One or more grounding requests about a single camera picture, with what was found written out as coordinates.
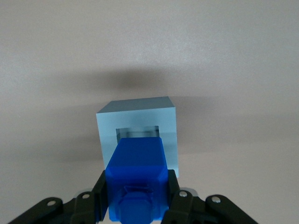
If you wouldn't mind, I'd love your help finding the gray square base block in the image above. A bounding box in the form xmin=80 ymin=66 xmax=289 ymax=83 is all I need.
xmin=95 ymin=96 xmax=178 ymax=179

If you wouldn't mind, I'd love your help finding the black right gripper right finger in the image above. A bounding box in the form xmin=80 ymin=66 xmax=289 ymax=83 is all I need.
xmin=161 ymin=169 xmax=258 ymax=224

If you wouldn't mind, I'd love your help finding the blue plastic insert part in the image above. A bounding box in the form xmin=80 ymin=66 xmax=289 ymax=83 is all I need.
xmin=104 ymin=137 xmax=170 ymax=223

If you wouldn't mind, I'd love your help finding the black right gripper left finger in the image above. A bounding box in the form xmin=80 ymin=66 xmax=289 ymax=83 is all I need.
xmin=7 ymin=171 xmax=109 ymax=224

